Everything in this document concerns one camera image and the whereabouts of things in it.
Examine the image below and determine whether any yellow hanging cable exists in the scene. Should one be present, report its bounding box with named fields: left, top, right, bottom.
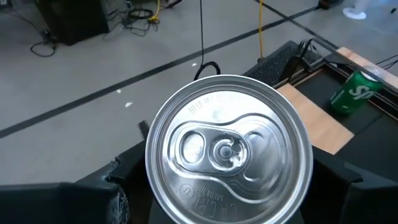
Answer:
left=257, top=0, right=265, bottom=59

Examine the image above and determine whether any white floor stand base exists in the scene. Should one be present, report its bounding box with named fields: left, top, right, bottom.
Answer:
left=341, top=6, right=368, bottom=21

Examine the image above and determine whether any green Sprite can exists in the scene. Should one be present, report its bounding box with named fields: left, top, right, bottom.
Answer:
left=329, top=65, right=386, bottom=115

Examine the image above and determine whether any wooden shelf black metal frame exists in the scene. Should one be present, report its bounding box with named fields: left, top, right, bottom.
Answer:
left=276, top=39, right=398, bottom=156

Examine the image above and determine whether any yellow floor cable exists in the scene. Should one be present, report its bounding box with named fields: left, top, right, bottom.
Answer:
left=147, top=0, right=161, bottom=24

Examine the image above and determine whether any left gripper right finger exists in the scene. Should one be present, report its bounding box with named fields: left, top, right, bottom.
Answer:
left=300, top=146, right=398, bottom=224

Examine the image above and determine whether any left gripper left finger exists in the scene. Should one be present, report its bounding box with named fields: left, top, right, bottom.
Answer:
left=0, top=120, right=154, bottom=224

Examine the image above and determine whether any black coiled floor cable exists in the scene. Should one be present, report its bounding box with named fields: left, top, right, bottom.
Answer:
left=102, top=6, right=160, bottom=37

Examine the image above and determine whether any black perforated metal panel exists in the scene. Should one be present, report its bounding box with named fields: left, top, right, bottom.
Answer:
left=244, top=40, right=312, bottom=88

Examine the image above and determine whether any red Fanta soda can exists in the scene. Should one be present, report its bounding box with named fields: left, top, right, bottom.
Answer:
left=145, top=74, right=314, bottom=224

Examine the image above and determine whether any black cabinet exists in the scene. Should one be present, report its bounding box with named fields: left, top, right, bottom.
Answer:
left=34, top=0, right=110, bottom=46

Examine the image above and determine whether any thin black hanging cable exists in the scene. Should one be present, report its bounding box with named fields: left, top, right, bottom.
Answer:
left=193, top=0, right=221, bottom=81

